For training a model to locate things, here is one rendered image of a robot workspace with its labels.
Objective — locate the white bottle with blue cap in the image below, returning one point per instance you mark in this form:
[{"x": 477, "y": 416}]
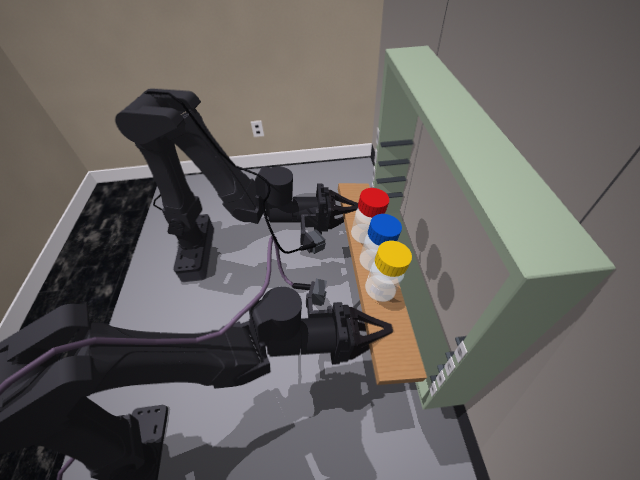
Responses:
[{"x": 382, "y": 228}]

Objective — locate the wooden shelf board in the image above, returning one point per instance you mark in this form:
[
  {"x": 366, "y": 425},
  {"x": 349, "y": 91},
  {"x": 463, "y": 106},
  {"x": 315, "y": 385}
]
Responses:
[{"x": 395, "y": 357}]

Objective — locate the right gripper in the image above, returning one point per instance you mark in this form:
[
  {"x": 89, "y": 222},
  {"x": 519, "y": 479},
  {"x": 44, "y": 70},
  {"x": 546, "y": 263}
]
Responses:
[{"x": 337, "y": 331}]

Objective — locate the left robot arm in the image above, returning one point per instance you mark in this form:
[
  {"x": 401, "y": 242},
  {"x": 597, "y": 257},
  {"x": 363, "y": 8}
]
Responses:
[{"x": 141, "y": 123}]

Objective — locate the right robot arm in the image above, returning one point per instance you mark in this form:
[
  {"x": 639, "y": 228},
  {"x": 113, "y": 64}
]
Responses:
[{"x": 111, "y": 446}]

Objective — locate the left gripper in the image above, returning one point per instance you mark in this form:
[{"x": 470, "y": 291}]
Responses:
[{"x": 310, "y": 212}]

